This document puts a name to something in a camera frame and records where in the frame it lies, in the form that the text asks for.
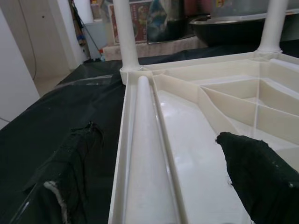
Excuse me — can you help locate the white plastic children table top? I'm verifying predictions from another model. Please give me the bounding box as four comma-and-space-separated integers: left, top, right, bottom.
107, 50, 299, 224

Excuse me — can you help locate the clear plastic container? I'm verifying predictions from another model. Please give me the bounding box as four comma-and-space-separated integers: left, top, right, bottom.
209, 0, 299, 21

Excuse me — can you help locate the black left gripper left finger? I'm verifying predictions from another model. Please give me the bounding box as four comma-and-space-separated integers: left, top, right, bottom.
11, 121, 105, 224

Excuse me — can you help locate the black tablecloth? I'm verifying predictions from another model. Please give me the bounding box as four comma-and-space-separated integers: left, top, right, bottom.
0, 43, 299, 224

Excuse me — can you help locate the black wok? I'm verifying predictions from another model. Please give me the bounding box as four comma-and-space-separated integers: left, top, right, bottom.
189, 15, 299, 48

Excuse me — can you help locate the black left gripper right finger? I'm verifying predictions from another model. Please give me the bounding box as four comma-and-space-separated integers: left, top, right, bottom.
214, 132, 299, 224

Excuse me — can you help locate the red printed carton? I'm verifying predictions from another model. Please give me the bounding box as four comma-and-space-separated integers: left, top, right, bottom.
108, 0, 150, 45

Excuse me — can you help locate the beige low platform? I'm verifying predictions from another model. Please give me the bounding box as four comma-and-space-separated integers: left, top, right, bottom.
102, 36, 206, 62

